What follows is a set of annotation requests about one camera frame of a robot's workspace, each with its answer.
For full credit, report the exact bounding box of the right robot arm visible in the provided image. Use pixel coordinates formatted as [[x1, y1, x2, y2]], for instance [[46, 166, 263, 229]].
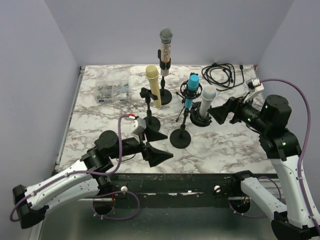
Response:
[[207, 94, 320, 240]]

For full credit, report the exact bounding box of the purple cable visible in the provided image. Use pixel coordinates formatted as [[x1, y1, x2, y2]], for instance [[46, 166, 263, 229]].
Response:
[[9, 113, 141, 223], [228, 78, 320, 233]]

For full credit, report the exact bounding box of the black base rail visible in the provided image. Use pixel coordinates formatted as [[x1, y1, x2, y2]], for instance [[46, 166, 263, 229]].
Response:
[[51, 169, 280, 210]]

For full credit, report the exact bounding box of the clear plastic parts box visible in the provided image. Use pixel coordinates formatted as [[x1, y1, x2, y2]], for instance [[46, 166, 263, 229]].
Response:
[[95, 71, 130, 103]]

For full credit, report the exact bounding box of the black tall mic stand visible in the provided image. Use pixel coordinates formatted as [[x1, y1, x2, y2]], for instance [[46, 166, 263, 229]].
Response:
[[157, 49, 172, 105]]

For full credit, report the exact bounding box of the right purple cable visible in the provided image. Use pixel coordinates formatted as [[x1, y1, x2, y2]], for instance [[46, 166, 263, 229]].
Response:
[[228, 78, 320, 233]]

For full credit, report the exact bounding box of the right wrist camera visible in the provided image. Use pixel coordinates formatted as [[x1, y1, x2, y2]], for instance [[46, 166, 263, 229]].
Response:
[[243, 77, 264, 103]]

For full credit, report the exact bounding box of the black coiled cable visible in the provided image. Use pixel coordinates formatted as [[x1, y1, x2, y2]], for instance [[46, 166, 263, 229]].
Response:
[[201, 62, 245, 92]]

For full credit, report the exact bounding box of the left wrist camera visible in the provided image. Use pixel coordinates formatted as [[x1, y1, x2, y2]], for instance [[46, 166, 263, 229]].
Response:
[[131, 117, 147, 142]]

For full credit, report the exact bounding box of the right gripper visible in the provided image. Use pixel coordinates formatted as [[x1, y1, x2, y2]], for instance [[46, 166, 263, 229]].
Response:
[[208, 91, 271, 133]]

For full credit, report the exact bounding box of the black stand with clip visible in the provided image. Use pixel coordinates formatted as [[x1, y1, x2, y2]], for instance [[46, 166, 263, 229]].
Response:
[[139, 87, 161, 131]]

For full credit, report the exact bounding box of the glitter microphone silver head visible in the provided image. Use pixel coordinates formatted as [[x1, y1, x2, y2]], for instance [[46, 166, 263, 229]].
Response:
[[159, 28, 173, 77]]

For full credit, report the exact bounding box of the blue microphone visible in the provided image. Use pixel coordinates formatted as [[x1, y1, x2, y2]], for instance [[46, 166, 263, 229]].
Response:
[[184, 73, 200, 109]]

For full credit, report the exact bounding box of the black shock mount round-base stand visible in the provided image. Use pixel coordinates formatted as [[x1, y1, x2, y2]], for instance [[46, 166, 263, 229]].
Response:
[[169, 101, 213, 150]]

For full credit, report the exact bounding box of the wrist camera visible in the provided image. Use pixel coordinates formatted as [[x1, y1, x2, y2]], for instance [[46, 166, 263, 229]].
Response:
[[243, 77, 264, 103], [131, 117, 147, 142]]

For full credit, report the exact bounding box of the yellow microphone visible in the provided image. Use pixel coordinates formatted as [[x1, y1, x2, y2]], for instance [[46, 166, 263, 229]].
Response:
[[145, 65, 162, 109]]

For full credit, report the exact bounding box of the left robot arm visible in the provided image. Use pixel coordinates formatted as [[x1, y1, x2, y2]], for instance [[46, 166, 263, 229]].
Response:
[[9, 130, 174, 229]]

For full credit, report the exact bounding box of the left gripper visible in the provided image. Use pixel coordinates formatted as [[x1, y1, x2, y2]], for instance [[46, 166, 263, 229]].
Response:
[[108, 122, 173, 166]]

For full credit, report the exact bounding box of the black tripod shock mount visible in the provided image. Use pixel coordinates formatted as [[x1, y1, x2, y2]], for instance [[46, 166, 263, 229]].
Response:
[[175, 72, 203, 122]]

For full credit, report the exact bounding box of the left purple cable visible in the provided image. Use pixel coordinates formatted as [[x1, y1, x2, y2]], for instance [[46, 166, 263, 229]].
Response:
[[9, 113, 141, 223]]

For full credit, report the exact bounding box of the white microphone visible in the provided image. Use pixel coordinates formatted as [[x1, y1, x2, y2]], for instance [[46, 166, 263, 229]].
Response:
[[199, 85, 217, 118]]

